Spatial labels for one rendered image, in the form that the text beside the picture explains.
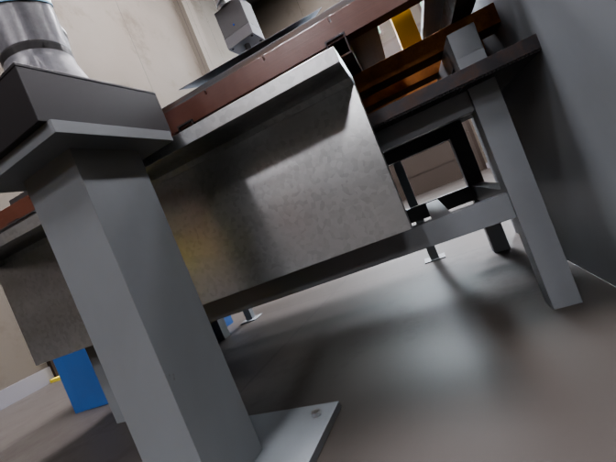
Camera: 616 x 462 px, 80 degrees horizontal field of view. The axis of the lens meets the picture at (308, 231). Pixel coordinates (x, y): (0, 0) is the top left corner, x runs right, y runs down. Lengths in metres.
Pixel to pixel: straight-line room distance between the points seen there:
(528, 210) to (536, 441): 0.50
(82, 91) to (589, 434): 0.91
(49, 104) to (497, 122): 0.86
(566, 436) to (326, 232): 0.56
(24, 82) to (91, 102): 0.10
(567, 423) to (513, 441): 0.08
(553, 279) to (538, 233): 0.11
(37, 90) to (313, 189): 0.54
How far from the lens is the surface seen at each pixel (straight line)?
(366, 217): 0.86
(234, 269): 0.99
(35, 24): 0.87
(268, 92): 0.76
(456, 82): 0.90
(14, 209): 1.55
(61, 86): 0.72
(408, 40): 1.11
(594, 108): 0.83
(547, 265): 1.00
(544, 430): 0.68
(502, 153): 0.96
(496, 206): 0.97
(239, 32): 1.11
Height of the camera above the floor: 0.40
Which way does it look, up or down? 1 degrees down
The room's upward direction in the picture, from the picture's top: 22 degrees counter-clockwise
